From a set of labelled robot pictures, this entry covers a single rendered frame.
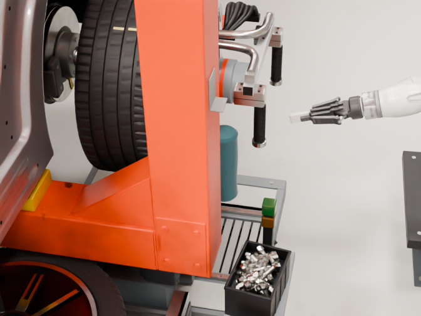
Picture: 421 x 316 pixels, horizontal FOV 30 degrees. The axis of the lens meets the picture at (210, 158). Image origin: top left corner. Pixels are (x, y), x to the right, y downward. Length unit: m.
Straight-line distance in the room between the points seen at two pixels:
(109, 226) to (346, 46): 2.41
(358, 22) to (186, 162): 2.72
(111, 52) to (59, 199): 0.46
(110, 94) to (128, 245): 0.44
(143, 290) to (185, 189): 0.73
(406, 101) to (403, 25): 2.12
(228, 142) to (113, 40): 0.49
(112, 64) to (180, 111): 0.38
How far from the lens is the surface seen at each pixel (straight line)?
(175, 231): 2.19
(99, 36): 2.27
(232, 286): 2.27
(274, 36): 2.55
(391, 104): 2.53
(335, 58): 4.25
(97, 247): 2.34
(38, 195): 2.34
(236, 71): 2.44
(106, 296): 2.31
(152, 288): 2.71
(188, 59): 1.83
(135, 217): 2.22
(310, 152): 3.58
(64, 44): 2.62
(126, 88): 2.23
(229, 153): 2.46
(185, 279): 2.86
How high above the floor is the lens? 2.22
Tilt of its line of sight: 39 degrees down
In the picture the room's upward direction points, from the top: 1 degrees counter-clockwise
